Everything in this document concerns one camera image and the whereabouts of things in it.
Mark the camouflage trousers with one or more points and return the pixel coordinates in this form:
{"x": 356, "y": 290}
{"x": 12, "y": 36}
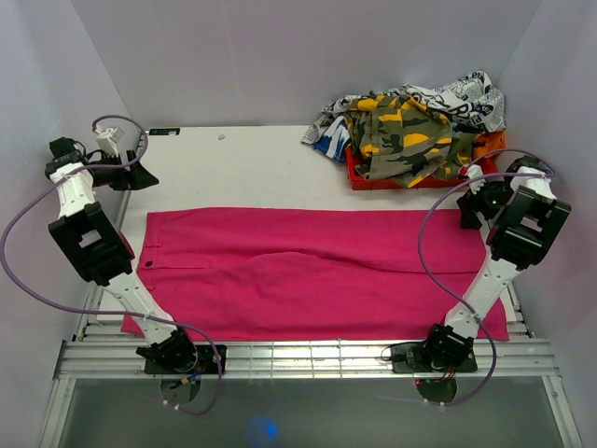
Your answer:
{"x": 398, "y": 138}

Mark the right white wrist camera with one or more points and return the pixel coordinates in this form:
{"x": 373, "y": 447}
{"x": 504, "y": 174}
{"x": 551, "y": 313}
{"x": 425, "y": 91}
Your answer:
{"x": 473, "y": 174}

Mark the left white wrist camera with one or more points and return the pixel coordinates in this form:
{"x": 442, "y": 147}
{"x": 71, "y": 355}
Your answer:
{"x": 108, "y": 139}

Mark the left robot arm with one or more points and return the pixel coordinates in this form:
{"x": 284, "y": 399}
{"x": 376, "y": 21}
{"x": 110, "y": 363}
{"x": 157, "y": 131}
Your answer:
{"x": 101, "y": 254}

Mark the blue white garment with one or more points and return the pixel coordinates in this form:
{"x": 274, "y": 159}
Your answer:
{"x": 334, "y": 141}

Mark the orange garment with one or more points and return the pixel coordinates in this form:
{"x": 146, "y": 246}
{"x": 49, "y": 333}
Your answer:
{"x": 487, "y": 142}

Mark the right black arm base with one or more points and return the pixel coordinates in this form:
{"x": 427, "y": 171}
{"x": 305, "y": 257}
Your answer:
{"x": 415, "y": 357}

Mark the pink trousers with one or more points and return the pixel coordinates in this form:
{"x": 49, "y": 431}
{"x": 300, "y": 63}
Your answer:
{"x": 261, "y": 274}

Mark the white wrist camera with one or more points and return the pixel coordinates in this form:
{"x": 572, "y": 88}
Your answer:
{"x": 473, "y": 174}
{"x": 108, "y": 139}

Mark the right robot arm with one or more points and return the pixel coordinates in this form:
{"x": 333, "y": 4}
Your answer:
{"x": 523, "y": 218}

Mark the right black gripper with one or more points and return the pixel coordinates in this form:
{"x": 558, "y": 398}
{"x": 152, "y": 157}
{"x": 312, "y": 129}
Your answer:
{"x": 475, "y": 202}

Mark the red plastic bin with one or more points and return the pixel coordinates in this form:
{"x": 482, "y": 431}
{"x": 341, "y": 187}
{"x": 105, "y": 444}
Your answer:
{"x": 358, "y": 182}

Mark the dark label sticker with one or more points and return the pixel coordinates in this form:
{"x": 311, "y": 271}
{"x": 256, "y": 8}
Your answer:
{"x": 164, "y": 131}

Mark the black white print trousers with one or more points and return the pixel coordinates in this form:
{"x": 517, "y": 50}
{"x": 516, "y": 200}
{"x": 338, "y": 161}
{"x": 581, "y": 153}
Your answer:
{"x": 471, "y": 100}

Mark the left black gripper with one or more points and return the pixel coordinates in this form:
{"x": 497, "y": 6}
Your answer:
{"x": 137, "y": 178}

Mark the aluminium rail frame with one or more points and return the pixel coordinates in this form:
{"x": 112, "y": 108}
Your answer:
{"x": 267, "y": 166}

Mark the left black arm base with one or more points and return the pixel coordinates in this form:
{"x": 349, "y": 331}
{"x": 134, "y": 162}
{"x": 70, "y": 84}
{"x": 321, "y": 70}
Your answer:
{"x": 206, "y": 361}

